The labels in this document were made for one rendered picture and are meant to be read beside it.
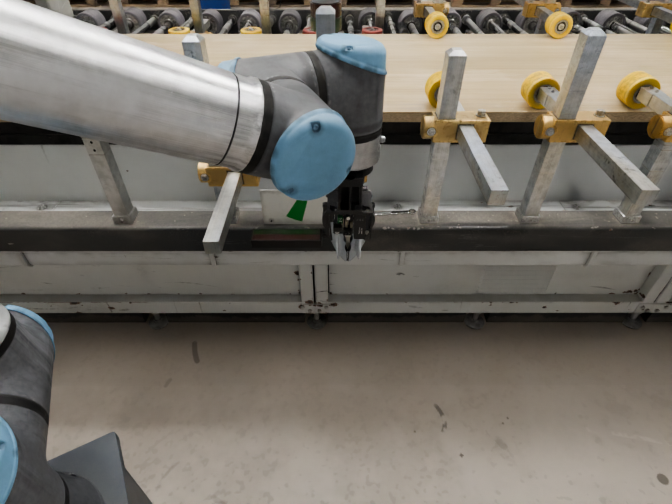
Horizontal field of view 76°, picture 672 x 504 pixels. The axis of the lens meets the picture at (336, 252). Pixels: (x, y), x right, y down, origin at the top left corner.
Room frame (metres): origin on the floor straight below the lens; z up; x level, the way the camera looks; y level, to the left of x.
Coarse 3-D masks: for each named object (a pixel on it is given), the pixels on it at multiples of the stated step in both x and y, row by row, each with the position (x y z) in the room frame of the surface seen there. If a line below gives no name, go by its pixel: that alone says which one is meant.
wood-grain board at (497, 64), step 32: (416, 64) 1.42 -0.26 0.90; (480, 64) 1.42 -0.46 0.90; (512, 64) 1.42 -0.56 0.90; (544, 64) 1.42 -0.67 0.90; (608, 64) 1.42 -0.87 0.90; (640, 64) 1.42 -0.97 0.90; (384, 96) 1.15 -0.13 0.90; (416, 96) 1.15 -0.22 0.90; (480, 96) 1.15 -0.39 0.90; (512, 96) 1.15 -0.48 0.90; (608, 96) 1.15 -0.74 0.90
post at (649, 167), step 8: (656, 144) 0.87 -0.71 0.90; (664, 144) 0.85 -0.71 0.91; (648, 152) 0.88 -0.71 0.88; (656, 152) 0.86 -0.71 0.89; (664, 152) 0.85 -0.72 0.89; (648, 160) 0.87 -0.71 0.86; (656, 160) 0.85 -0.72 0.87; (664, 160) 0.85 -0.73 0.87; (640, 168) 0.88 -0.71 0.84; (648, 168) 0.86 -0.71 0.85; (656, 168) 0.85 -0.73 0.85; (664, 168) 0.85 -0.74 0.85; (648, 176) 0.85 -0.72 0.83; (656, 176) 0.85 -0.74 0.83; (656, 184) 0.85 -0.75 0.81; (624, 200) 0.88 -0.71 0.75; (624, 208) 0.87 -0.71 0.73; (632, 208) 0.85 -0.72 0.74; (640, 208) 0.85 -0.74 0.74
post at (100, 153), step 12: (84, 144) 0.85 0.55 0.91; (96, 144) 0.85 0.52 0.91; (108, 144) 0.88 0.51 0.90; (96, 156) 0.85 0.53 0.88; (108, 156) 0.86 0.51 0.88; (96, 168) 0.85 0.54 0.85; (108, 168) 0.85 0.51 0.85; (108, 180) 0.85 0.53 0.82; (120, 180) 0.87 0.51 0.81; (108, 192) 0.85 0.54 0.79; (120, 192) 0.86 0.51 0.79; (120, 204) 0.85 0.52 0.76; (120, 216) 0.85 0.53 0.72; (132, 216) 0.86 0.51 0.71
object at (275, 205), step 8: (264, 192) 0.84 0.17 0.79; (272, 192) 0.84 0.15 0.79; (280, 192) 0.84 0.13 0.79; (264, 200) 0.84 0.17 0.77; (272, 200) 0.84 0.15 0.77; (280, 200) 0.84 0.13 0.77; (288, 200) 0.84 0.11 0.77; (312, 200) 0.84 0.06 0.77; (320, 200) 0.84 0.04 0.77; (264, 208) 0.84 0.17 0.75; (272, 208) 0.84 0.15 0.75; (280, 208) 0.84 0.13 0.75; (288, 208) 0.84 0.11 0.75; (312, 208) 0.84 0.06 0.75; (320, 208) 0.84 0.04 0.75; (264, 216) 0.84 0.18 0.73; (272, 216) 0.84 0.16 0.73; (280, 216) 0.84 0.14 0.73; (304, 216) 0.84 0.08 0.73; (312, 216) 0.84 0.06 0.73; (320, 216) 0.84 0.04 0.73
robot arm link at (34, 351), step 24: (0, 312) 0.40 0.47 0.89; (24, 312) 0.44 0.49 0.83; (0, 336) 0.36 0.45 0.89; (24, 336) 0.39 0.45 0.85; (48, 336) 0.43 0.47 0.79; (0, 360) 0.33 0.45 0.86; (24, 360) 0.36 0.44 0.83; (48, 360) 0.39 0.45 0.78; (0, 384) 0.31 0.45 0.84; (24, 384) 0.32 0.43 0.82; (48, 384) 0.35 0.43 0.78; (48, 408) 0.32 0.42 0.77
